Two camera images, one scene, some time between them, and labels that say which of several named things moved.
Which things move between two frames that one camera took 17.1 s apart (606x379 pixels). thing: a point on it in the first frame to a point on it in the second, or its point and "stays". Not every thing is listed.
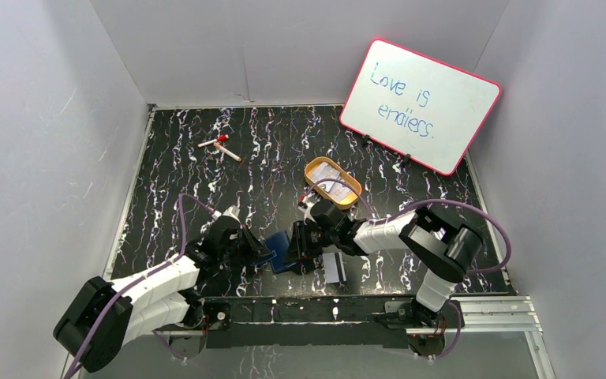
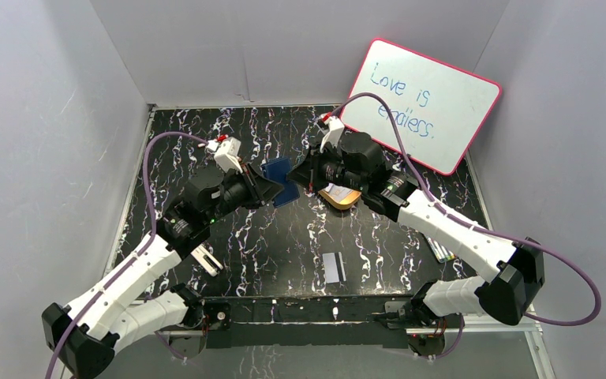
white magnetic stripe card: (334, 268) stays
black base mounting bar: (308, 321) stays
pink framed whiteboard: (428, 110) stays
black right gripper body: (310, 239) to (329, 170)
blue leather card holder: (278, 242) to (276, 170)
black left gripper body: (250, 247) to (250, 185)
